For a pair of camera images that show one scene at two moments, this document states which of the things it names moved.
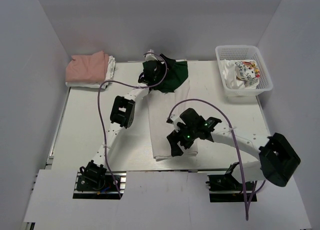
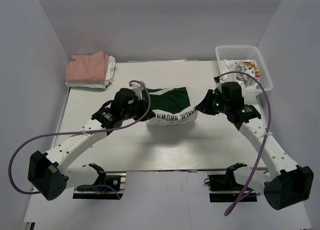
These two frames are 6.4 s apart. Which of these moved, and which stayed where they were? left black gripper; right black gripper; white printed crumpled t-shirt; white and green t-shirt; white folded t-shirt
Moved: white and green t-shirt; left black gripper; right black gripper
Stayed: white folded t-shirt; white printed crumpled t-shirt
